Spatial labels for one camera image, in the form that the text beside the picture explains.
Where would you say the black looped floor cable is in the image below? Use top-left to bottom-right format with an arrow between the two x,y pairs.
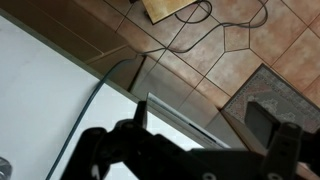
174,0 -> 214,25

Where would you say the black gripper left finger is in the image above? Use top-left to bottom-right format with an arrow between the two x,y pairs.
59,100 -> 174,180

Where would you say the white dishwasher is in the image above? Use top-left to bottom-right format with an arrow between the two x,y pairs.
129,55 -> 232,150

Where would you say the large clear water bottle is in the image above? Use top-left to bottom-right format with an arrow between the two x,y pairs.
0,157 -> 13,180

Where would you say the dark power cable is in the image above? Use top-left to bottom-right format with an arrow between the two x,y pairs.
45,0 -> 269,180

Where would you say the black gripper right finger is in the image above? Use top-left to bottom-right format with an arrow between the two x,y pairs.
244,101 -> 320,180

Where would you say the wooden base cabinet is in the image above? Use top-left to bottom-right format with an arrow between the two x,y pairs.
0,0 -> 146,93

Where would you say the patterned floor rug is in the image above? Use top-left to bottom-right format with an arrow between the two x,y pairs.
221,63 -> 320,134

